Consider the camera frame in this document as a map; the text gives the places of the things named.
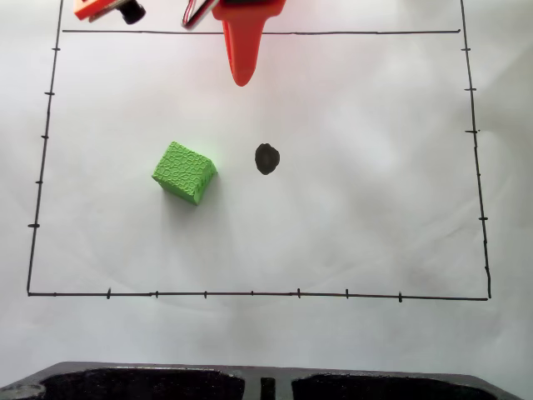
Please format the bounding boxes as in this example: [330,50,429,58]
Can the green textured block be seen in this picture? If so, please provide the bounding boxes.
[150,140,219,207]

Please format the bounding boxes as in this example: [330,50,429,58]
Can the black dot mark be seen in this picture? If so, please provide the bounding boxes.
[254,142,281,176]

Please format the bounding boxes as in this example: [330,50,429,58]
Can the red white black servo cable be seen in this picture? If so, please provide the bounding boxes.
[180,0,218,32]

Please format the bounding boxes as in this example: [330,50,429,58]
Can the orange camera mount black lens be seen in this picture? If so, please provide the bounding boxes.
[73,0,147,26]

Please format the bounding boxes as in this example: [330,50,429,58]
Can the white paper sheet drawn frame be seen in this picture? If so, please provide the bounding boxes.
[0,0,533,378]

